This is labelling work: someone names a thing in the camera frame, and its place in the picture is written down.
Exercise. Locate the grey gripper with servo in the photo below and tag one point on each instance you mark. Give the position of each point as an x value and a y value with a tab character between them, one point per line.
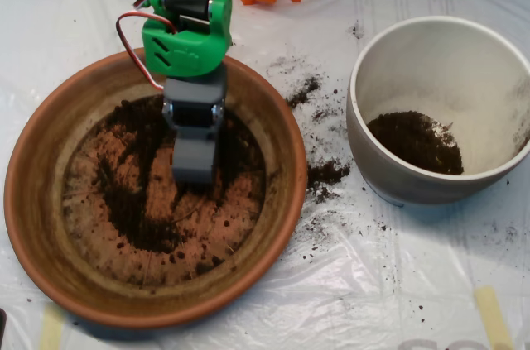
194	93

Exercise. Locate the dark soil pile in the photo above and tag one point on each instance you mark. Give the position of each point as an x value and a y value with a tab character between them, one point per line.
128	209

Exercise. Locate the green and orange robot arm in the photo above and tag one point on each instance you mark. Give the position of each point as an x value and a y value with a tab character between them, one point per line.
186	52

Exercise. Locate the small spilled soil clump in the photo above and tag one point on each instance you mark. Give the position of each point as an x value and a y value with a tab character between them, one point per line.
300	97

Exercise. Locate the large spilled soil clump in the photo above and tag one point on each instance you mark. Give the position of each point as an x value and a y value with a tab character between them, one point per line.
325	172

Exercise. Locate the terracotta saucer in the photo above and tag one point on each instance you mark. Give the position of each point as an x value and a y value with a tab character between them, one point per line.
41	201

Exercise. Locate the white ceramic pot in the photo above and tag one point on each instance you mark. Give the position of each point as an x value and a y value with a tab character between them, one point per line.
393	188

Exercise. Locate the clear plastic sheet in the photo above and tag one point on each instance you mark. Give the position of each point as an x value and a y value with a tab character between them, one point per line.
372	275

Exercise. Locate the faded beige tape strip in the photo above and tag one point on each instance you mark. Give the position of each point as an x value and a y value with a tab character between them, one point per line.
51	329

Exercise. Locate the dark object at edge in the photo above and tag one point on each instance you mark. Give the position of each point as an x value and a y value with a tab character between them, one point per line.
2	325

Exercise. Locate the long beige tape strip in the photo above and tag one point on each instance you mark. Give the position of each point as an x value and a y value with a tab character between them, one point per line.
492	317

